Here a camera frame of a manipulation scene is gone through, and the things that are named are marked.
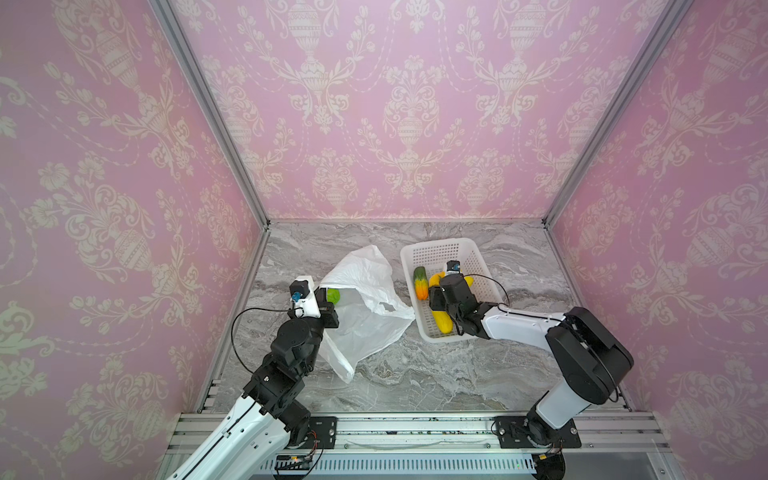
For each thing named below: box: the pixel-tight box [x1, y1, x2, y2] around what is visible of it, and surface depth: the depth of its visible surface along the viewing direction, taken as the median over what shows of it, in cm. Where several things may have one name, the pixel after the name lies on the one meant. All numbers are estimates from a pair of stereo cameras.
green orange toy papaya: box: [413, 266, 429, 301], surface depth 99 cm
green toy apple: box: [327, 288, 341, 305], surface depth 96 cm
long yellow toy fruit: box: [432, 310, 453, 334], surface depth 91 cm
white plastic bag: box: [321, 245, 416, 384], surface depth 87 cm
